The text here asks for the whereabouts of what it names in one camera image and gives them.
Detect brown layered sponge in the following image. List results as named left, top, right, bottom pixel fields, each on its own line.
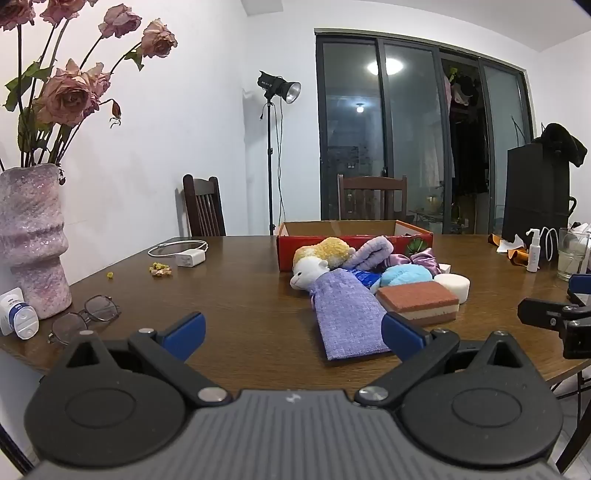
left=376, top=281, right=460, bottom=328

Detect white coiled cable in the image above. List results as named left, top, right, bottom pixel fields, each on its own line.
left=540, top=226, right=561, bottom=265

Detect red cardboard box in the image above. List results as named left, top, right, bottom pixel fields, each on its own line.
left=277, top=220, right=435, bottom=273

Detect thin-framed eyeglasses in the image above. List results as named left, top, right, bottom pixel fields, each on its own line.
left=47, top=295, right=122, bottom=346

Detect white blue-label box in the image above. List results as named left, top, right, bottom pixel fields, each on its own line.
left=0, top=287, right=25, bottom=336

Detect white round sponge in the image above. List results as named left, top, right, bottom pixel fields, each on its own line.
left=433, top=273, right=471, bottom=305

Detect blue tissue packet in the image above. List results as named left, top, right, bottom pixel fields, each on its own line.
left=349, top=269, right=384, bottom=291

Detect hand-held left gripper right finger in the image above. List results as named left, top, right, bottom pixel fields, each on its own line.
left=355, top=311, right=550, bottom=409

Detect white adapter cable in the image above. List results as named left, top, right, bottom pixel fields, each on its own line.
left=148, top=240, right=209, bottom=258

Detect black-framed sliding glass door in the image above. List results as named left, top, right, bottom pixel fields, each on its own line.
left=315, top=28, right=535, bottom=236

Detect purple satin scrunchie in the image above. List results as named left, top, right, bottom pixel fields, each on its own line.
left=392, top=248, right=437, bottom=278

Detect pink textured vase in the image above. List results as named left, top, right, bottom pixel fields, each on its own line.
left=0, top=164, right=74, bottom=320

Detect hanging clothes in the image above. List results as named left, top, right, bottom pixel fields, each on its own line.
left=443, top=65, right=485, bottom=109

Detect light blue fluffy puff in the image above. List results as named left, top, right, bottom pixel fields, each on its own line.
left=379, top=264, right=435, bottom=289

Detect studio light on stand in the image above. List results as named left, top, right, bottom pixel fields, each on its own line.
left=257, top=70, right=302, bottom=236

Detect dark wooden slatted chair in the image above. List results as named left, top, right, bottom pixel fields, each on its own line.
left=183, top=174, right=227, bottom=237
left=337, top=174, right=408, bottom=222

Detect white spray bottle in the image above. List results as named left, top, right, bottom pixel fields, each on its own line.
left=526, top=228, right=542, bottom=272

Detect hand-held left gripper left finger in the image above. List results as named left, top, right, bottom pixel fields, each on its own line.
left=48, top=311, right=232, bottom=409

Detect white and yellow plush toy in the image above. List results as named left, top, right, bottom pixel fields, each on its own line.
left=290, top=237, right=356, bottom=291

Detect white blue-label bottle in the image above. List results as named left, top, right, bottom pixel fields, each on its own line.
left=10, top=302, right=40, bottom=341

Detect black paper bag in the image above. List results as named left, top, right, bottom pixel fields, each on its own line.
left=502, top=143, right=578, bottom=241

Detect clear glass cup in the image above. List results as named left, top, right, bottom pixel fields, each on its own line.
left=557, top=227, right=590, bottom=281

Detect black cloth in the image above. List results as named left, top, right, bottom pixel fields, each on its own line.
left=531, top=123, right=588, bottom=168

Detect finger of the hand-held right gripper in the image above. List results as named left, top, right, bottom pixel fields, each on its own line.
left=517, top=298, right=591, bottom=360
left=568, top=273, right=591, bottom=305

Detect lavender towel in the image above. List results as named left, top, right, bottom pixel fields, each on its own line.
left=342, top=235, right=395, bottom=272

